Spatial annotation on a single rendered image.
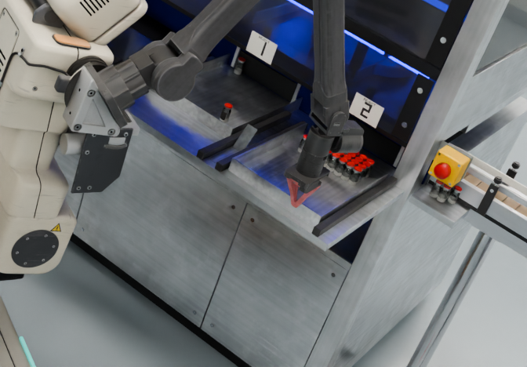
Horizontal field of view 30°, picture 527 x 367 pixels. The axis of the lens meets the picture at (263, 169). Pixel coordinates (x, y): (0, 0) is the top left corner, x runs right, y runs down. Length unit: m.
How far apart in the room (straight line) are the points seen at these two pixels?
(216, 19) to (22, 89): 0.38
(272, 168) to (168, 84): 0.63
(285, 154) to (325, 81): 0.48
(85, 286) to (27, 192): 1.22
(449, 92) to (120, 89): 0.92
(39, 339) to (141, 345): 0.31
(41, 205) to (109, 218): 1.08
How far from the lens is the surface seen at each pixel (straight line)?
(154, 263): 3.10
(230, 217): 2.85
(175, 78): 1.82
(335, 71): 2.03
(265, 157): 2.42
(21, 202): 2.08
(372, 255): 2.64
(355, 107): 2.53
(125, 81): 1.81
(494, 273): 4.17
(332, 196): 2.37
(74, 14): 1.87
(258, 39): 2.64
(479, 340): 3.75
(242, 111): 2.59
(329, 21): 1.96
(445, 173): 2.43
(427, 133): 2.46
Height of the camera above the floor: 2.06
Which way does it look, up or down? 30 degrees down
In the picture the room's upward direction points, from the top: 21 degrees clockwise
